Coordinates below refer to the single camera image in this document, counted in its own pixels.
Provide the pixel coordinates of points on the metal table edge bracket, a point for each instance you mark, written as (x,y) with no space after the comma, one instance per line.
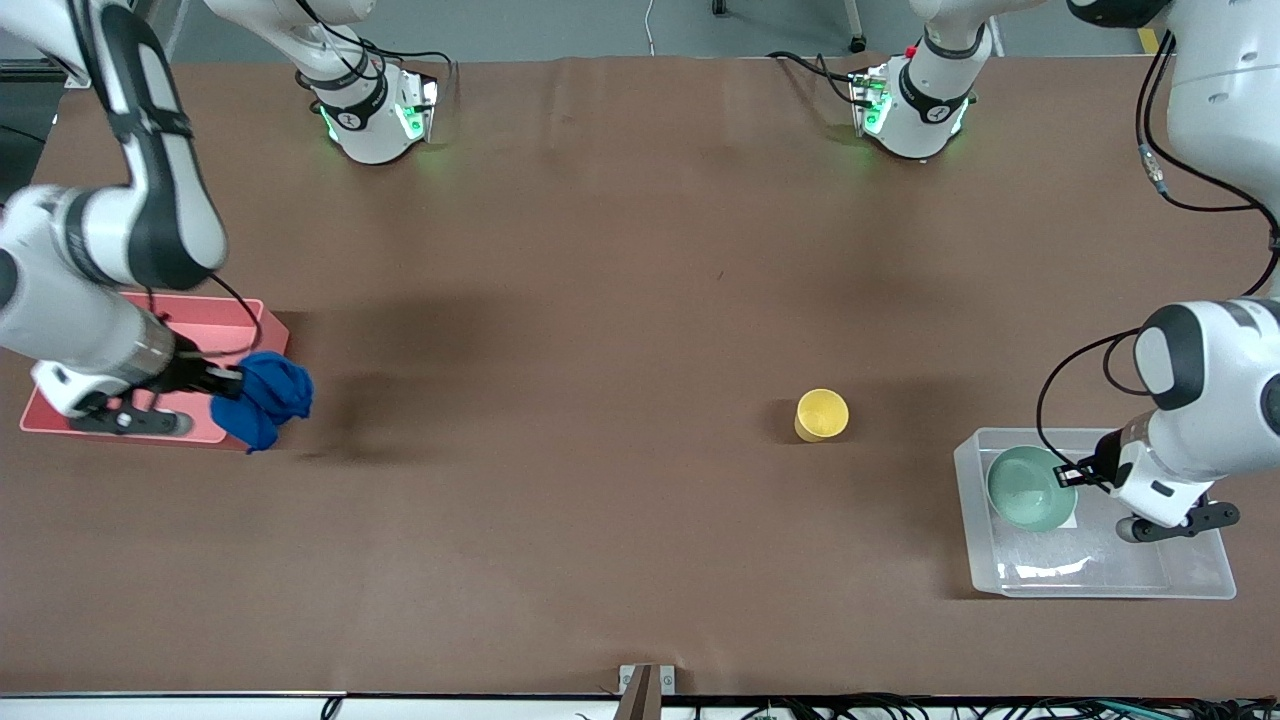
(645,690)

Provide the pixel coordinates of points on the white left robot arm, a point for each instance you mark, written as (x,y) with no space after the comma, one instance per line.
(1220,100)

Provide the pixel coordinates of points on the yellow cup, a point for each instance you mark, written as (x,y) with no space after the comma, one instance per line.
(822,415)

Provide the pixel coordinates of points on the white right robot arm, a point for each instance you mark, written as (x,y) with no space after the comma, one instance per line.
(150,200)

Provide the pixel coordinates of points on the clear plastic container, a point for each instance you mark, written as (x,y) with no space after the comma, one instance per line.
(1120,570)

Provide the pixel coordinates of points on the pink plastic box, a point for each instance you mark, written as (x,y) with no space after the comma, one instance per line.
(215,320)

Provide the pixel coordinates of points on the blue cloth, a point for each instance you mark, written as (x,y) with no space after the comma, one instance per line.
(270,395)

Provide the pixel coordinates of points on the grey stand leg with caster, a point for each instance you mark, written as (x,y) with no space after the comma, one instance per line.
(856,35)

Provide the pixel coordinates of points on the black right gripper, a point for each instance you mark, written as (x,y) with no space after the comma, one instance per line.
(193,375)

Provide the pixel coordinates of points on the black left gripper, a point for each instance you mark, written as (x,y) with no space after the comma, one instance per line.
(1103,465)

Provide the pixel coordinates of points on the green bowl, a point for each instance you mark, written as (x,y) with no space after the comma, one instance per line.
(1030,490)

